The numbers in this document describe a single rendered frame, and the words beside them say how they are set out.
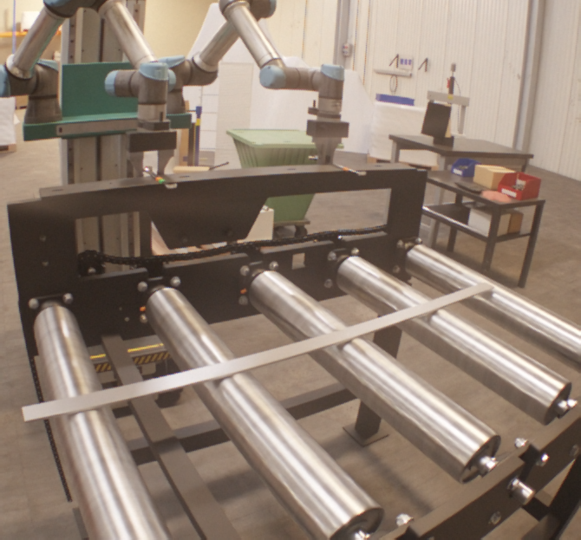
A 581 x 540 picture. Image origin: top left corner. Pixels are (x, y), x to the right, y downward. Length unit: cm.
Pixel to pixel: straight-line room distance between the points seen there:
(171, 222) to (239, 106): 378
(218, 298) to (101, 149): 96
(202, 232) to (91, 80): 92
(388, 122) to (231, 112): 358
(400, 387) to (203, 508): 43
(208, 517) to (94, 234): 157
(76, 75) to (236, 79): 316
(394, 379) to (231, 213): 63
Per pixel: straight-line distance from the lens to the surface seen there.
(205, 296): 139
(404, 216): 173
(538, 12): 1222
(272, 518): 184
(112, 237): 222
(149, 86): 126
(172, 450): 97
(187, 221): 129
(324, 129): 149
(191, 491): 89
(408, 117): 799
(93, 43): 207
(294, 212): 412
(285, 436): 81
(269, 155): 380
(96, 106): 200
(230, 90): 499
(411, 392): 96
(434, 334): 126
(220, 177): 129
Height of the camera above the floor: 146
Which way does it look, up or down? 22 degrees down
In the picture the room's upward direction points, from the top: 4 degrees clockwise
